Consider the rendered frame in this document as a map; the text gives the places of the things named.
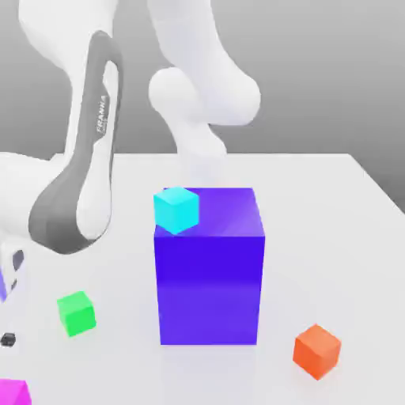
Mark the small cyan cube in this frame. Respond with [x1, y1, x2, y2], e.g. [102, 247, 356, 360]
[153, 185, 200, 236]

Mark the small magenta cube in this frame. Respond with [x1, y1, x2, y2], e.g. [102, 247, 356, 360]
[0, 378, 33, 405]

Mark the small green cube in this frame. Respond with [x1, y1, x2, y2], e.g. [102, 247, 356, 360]
[56, 290, 97, 339]

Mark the large purple box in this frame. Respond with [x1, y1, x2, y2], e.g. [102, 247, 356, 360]
[153, 187, 266, 346]

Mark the small orange cube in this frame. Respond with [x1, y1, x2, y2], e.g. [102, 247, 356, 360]
[292, 323, 343, 381]

